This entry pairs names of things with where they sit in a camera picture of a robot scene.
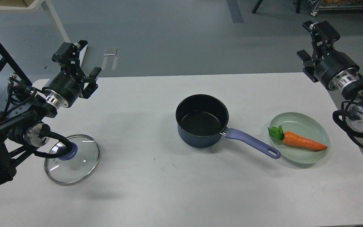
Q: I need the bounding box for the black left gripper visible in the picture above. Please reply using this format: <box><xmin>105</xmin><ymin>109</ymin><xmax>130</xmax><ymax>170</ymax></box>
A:
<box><xmin>42</xmin><ymin>40</ymin><xmax>102</xmax><ymax>108</ymax></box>

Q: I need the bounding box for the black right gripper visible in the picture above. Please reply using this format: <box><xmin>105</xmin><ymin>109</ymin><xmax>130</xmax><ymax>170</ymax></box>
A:
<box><xmin>297</xmin><ymin>20</ymin><xmax>359</xmax><ymax>91</ymax></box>

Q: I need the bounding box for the glass pot lid purple knob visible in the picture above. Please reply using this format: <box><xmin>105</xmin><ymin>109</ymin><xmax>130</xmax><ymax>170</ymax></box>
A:
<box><xmin>44</xmin><ymin>134</ymin><xmax>100</xmax><ymax>185</ymax></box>

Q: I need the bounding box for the blue saucepan with purple handle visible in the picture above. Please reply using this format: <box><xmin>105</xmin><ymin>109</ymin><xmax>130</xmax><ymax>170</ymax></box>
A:
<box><xmin>175</xmin><ymin>94</ymin><xmax>281</xmax><ymax>159</ymax></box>

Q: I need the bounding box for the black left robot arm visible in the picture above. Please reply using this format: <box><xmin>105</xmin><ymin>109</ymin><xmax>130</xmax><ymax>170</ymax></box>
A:
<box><xmin>0</xmin><ymin>40</ymin><xmax>101</xmax><ymax>185</ymax></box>

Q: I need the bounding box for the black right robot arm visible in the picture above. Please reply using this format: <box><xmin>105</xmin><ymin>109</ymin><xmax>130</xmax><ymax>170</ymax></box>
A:
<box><xmin>297</xmin><ymin>20</ymin><xmax>363</xmax><ymax>149</ymax></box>

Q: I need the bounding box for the metal wheeled cart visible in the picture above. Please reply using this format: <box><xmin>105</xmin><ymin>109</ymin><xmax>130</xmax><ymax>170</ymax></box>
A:
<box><xmin>308</xmin><ymin>0</ymin><xmax>363</xmax><ymax>17</ymax></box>

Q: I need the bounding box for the black chair leg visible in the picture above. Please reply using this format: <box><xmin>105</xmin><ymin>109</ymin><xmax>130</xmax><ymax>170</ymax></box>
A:
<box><xmin>251</xmin><ymin>0</ymin><xmax>302</xmax><ymax>14</ymax></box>

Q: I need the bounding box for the light green plate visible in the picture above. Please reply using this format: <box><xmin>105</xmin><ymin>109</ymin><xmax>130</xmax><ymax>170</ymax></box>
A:
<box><xmin>267</xmin><ymin>112</ymin><xmax>330</xmax><ymax>164</ymax></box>

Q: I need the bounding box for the orange toy carrot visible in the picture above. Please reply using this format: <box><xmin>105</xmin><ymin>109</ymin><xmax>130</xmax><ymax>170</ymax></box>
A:
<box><xmin>267</xmin><ymin>125</ymin><xmax>327</xmax><ymax>151</ymax></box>

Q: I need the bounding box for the white desk leg frame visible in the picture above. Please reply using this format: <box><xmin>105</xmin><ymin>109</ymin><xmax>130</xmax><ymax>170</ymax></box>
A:
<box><xmin>0</xmin><ymin>0</ymin><xmax>88</xmax><ymax>79</ymax></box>

